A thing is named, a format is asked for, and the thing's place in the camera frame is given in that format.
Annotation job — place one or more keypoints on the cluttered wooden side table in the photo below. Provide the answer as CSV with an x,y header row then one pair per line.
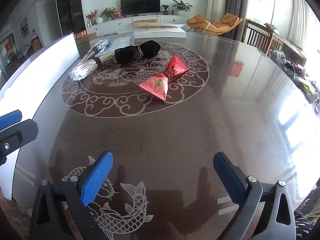
x,y
290,58

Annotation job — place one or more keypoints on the white orange flat box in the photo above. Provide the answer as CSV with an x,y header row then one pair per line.
x,y
158,30

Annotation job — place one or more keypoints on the silver foil bundle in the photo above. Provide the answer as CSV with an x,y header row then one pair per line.
x,y
84,69

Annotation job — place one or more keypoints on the red bow shaped package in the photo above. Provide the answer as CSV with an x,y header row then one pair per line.
x,y
158,84

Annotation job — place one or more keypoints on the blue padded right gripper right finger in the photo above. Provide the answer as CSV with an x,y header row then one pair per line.
x,y
277,218

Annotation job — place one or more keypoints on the small dark potted plant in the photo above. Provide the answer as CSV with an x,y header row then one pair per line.
x,y
165,9

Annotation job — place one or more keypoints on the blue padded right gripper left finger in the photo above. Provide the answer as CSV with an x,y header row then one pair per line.
x,y
48,220

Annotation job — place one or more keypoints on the green potted plant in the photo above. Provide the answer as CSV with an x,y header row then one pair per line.
x,y
181,8
108,13

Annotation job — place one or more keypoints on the large white cardboard box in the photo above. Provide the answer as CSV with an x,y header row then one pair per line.
x,y
29,85

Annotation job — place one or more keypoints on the green potted plant right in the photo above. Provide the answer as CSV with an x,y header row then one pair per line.
x,y
181,8

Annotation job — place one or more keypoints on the green potted plant left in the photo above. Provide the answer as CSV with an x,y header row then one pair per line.
x,y
108,13

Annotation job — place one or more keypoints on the orange lounge chair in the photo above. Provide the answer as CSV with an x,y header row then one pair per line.
x,y
201,24

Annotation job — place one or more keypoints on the dark wooden chair right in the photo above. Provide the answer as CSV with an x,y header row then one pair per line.
x,y
257,36

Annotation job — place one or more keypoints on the blue white carton box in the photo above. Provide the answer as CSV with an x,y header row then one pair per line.
x,y
105,45

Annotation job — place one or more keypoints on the black cloth bundle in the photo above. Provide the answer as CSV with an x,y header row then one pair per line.
x,y
146,50

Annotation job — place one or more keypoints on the white long tv cabinet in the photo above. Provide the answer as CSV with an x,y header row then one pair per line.
x,y
129,24

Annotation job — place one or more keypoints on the red flower vase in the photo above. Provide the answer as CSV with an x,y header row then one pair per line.
x,y
92,16

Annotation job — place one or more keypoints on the black display cabinet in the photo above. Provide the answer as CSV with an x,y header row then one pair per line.
x,y
70,16

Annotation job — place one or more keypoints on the brown cardboard box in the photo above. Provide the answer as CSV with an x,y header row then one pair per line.
x,y
85,38

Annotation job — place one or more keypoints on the black flat screen television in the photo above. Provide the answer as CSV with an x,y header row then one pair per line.
x,y
133,7

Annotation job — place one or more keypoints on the clear plastic packaged item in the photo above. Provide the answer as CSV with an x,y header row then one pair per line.
x,y
121,42

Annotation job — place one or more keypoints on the wooden stick pack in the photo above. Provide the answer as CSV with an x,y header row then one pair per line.
x,y
92,52

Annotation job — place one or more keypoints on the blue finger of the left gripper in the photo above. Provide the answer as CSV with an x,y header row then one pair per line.
x,y
10,119

